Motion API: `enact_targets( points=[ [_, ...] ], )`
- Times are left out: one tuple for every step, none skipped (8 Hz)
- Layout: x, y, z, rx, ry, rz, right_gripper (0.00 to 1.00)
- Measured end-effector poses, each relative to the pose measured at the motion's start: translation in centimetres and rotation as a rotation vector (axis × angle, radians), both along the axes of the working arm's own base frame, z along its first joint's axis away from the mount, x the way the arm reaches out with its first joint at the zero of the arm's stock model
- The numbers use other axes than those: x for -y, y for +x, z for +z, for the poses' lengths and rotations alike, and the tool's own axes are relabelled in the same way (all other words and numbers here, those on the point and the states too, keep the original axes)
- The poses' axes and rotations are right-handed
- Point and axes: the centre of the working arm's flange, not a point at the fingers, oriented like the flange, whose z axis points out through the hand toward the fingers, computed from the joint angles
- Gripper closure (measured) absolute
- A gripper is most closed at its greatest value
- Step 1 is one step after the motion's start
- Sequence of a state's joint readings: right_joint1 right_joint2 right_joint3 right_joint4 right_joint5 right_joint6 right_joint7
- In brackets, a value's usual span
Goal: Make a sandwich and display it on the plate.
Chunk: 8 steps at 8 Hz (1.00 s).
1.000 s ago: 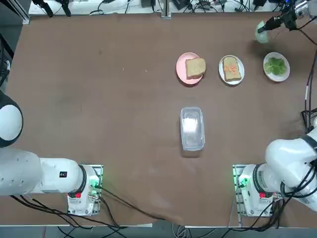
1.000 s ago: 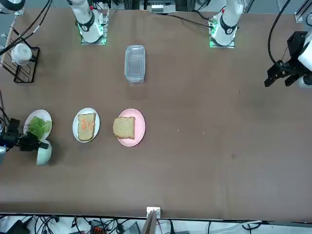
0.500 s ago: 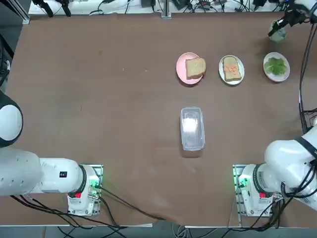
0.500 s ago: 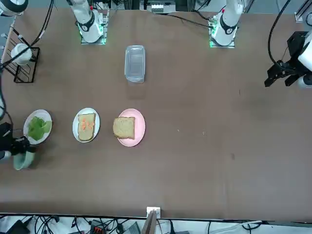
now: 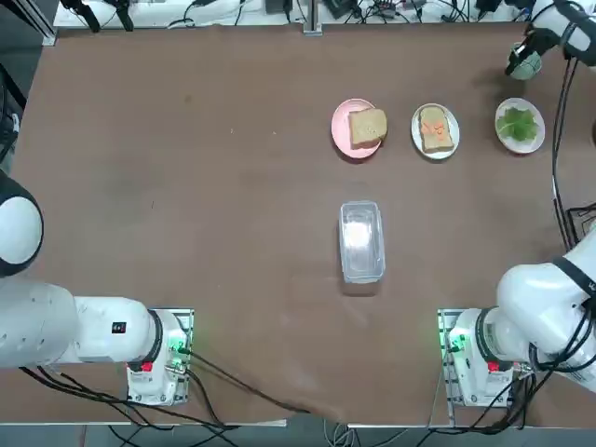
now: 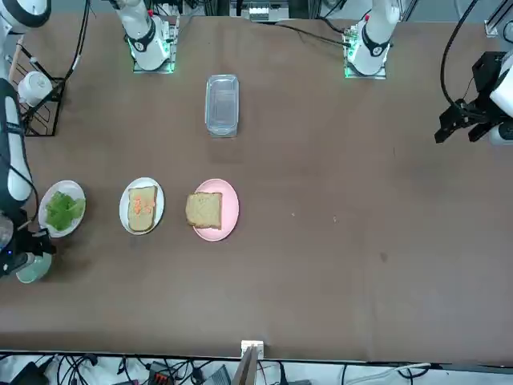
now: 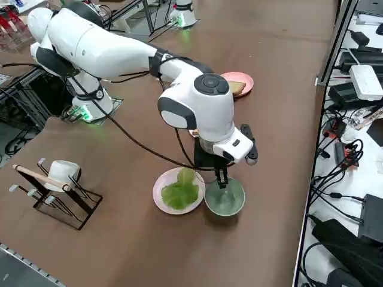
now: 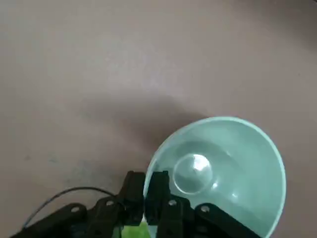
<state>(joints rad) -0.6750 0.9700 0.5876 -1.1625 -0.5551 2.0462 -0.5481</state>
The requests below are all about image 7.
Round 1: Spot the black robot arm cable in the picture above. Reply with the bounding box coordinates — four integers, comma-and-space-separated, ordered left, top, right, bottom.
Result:
59, 52, 237, 172

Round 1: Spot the green lettuce leaf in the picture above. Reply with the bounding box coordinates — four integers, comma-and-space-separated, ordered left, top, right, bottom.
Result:
161, 167, 200, 210

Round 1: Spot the pale green bowl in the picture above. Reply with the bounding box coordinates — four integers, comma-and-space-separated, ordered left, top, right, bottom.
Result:
204, 178, 246, 217

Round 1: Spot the black bag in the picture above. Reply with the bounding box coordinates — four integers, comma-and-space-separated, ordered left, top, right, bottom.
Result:
311, 218, 383, 287

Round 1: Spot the white cup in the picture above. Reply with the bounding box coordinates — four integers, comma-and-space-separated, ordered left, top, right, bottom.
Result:
44, 160, 82, 193

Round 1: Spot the black power adapter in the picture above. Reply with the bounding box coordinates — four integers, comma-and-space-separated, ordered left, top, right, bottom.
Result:
328, 82, 360, 110

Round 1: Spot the aluminium table edge rail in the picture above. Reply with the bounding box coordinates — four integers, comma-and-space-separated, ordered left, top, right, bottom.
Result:
0, 242, 68, 287

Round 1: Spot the clear acrylic shelf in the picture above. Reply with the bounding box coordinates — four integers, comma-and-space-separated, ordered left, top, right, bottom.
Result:
0, 4, 39, 53

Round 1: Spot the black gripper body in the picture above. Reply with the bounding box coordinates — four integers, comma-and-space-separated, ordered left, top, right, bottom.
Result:
193, 141, 236, 172

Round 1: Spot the pink round plate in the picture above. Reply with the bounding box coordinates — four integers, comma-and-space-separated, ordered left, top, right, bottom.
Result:
221, 71, 255, 97

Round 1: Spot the black wire cup rack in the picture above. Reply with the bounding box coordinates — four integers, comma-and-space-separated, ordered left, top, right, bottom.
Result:
8, 157, 104, 231

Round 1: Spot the aluminium frame post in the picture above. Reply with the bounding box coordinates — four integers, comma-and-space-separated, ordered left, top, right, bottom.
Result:
317, 0, 358, 87

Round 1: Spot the black box device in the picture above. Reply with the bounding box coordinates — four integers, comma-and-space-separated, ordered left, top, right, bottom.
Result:
357, 193, 383, 243

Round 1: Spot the black flat device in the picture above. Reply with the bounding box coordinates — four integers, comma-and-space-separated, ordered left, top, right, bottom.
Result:
338, 46, 383, 74

